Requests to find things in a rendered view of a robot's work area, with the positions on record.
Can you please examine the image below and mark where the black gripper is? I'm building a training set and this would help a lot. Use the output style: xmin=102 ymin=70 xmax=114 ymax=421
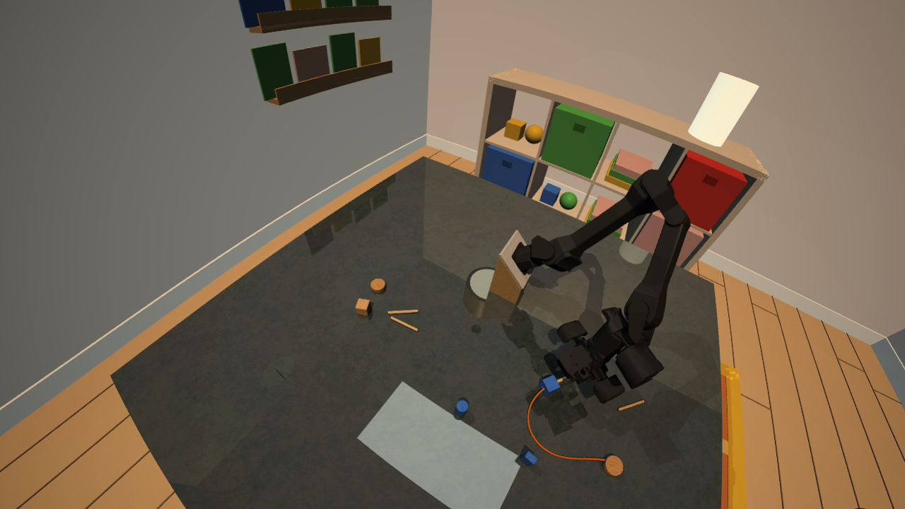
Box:
xmin=557 ymin=320 xmax=625 ymax=404

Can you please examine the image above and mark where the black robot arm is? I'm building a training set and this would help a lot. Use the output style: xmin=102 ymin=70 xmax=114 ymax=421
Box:
xmin=511 ymin=169 xmax=691 ymax=389

